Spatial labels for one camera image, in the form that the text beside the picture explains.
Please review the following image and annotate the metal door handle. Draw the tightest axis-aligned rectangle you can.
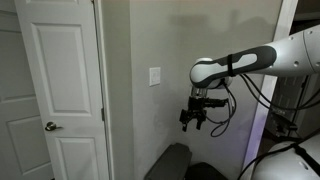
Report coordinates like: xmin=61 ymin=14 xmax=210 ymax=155
xmin=45 ymin=122 xmax=60 ymax=131

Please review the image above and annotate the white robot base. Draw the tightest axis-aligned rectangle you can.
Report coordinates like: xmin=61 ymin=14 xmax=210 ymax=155
xmin=250 ymin=141 xmax=320 ymax=180

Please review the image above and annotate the white double light switch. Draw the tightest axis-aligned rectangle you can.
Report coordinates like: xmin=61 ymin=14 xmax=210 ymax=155
xmin=149 ymin=67 xmax=161 ymax=86

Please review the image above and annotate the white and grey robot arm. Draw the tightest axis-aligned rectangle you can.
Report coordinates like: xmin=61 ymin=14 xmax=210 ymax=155
xmin=180 ymin=25 xmax=320 ymax=131

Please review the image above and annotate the white panel door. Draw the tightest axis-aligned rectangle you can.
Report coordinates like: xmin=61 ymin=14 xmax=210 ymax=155
xmin=14 ymin=0 xmax=109 ymax=180

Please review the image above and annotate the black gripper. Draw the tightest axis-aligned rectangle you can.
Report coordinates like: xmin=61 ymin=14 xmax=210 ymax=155
xmin=180 ymin=97 xmax=206 ymax=132

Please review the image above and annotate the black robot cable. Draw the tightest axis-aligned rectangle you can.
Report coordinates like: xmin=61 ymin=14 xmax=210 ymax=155
xmin=205 ymin=73 xmax=320 ymax=138

